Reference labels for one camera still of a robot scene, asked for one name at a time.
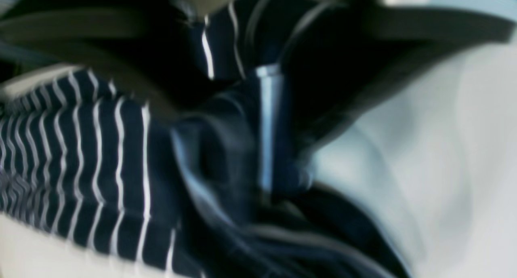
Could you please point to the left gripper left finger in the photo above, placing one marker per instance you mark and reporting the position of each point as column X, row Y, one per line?
column 140, row 45

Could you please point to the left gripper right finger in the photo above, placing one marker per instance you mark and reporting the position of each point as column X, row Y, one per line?
column 348, row 60

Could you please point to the navy white striped T-shirt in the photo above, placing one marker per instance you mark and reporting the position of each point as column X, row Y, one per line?
column 220, row 191

